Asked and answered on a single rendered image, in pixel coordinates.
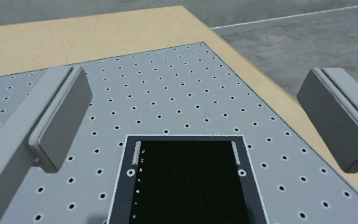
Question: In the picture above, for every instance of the black well plate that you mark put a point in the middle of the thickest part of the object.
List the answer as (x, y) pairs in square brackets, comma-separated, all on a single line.
[(187, 182)]

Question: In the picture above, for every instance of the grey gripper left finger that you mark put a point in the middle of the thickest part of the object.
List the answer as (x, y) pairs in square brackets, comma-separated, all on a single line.
[(42, 129)]

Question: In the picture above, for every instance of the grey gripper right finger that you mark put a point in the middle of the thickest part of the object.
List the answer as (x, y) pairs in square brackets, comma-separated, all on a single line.
[(329, 97)]

